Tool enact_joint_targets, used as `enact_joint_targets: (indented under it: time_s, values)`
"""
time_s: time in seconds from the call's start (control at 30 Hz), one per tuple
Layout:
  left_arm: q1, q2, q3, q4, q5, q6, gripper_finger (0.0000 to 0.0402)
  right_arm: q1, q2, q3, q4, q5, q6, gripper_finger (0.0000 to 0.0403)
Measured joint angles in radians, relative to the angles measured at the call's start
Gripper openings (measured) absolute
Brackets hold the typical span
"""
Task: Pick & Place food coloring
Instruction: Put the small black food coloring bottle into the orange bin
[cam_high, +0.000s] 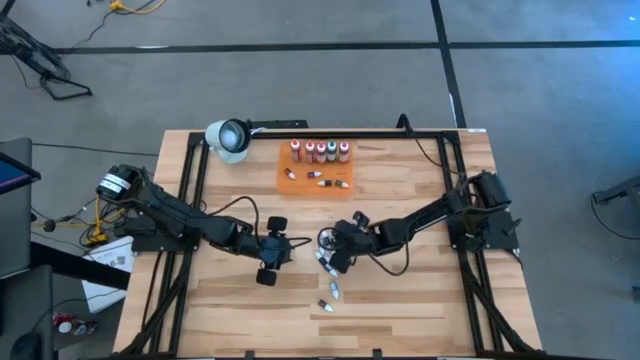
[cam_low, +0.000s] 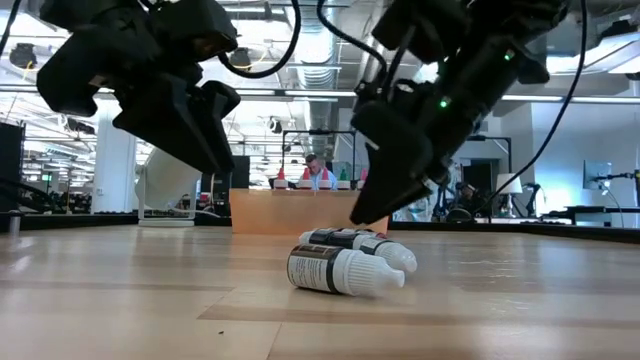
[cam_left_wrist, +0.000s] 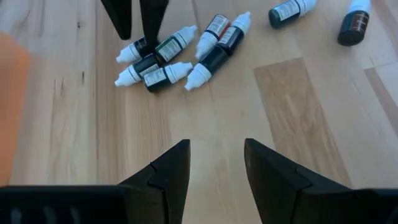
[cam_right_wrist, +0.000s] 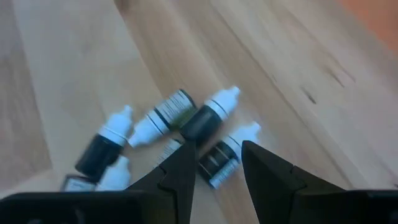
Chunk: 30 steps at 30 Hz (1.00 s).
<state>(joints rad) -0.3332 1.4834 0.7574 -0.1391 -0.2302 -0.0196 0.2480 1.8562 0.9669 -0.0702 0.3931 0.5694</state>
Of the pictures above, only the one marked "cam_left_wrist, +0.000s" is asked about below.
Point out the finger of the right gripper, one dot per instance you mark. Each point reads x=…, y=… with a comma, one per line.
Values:
x=118, y=18
x=153, y=21

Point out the small brown dropper bottle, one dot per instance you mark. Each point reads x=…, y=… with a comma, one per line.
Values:
x=354, y=26

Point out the small dark green dropper bottle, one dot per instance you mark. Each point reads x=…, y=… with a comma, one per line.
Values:
x=289, y=12

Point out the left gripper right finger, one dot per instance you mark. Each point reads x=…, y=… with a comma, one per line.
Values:
x=270, y=177

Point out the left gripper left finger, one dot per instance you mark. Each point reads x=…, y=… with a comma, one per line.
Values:
x=174, y=174

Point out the small maroon dropper bottle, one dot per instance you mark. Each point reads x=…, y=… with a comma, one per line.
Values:
x=211, y=35

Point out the small green-label dropper bottle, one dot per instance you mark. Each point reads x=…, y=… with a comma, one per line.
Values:
x=174, y=45

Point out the small black dropper bottle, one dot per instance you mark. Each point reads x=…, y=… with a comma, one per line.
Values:
x=231, y=34
x=205, y=65
x=164, y=76
x=129, y=54
x=136, y=70

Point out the orange plastic tray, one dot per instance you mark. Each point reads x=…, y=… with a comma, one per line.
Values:
x=12, y=109

